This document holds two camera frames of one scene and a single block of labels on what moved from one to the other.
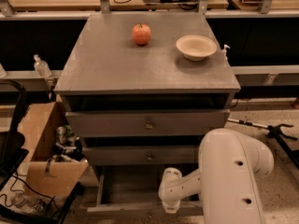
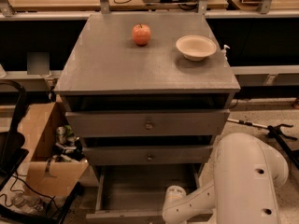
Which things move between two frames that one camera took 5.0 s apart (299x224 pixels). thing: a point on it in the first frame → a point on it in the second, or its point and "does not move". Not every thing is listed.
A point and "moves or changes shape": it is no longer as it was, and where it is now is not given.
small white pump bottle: x=224 y=52 does not move
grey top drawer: x=144 y=122 does not move
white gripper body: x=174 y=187 → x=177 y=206
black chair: x=12 y=143 does not move
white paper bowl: x=195 y=48 does not move
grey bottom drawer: x=133 y=190 moves or changes shape
